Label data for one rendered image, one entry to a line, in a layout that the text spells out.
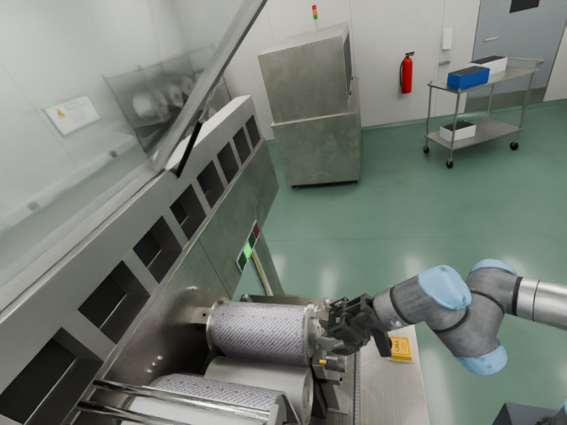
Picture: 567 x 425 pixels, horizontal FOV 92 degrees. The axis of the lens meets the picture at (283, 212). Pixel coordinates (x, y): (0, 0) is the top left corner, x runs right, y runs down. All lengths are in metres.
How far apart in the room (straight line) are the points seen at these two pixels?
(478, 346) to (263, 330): 0.44
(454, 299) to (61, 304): 0.64
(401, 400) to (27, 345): 0.93
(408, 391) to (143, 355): 0.77
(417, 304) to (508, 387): 1.66
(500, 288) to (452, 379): 1.49
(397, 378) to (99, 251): 0.92
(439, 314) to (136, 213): 0.63
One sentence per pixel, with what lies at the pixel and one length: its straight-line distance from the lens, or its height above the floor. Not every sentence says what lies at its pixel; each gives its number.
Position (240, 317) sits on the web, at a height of 1.31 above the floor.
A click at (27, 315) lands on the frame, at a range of 0.59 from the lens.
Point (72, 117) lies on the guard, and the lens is 0.32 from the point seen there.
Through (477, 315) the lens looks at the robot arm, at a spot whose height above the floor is 1.41.
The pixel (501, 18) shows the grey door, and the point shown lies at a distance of 5.20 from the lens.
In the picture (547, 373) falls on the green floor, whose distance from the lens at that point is 2.29.
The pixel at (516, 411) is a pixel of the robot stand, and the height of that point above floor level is 0.90.
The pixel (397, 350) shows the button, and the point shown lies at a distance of 1.10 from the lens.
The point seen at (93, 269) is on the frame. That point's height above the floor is 1.61.
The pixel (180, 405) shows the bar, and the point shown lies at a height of 1.45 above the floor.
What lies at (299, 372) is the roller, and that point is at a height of 1.23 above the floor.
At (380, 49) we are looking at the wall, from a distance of 4.92.
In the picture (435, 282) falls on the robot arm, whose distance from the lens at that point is 0.53.
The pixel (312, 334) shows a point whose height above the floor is 1.28.
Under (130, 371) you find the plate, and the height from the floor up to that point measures 1.39.
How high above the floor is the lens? 1.90
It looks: 35 degrees down
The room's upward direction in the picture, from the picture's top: 16 degrees counter-clockwise
